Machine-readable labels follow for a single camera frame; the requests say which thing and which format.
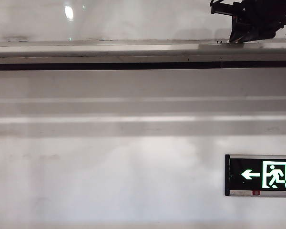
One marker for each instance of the green illuminated exit sign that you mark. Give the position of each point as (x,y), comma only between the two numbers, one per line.
(252,176)

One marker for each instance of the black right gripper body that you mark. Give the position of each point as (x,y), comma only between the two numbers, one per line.
(262,16)

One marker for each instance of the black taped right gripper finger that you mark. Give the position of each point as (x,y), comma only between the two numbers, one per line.
(243,37)

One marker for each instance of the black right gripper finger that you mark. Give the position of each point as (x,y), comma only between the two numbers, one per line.
(234,33)

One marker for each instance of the aluminium whiteboard tray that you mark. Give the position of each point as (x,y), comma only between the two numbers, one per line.
(109,56)

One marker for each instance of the white whiteboard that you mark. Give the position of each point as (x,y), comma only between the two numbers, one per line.
(133,21)

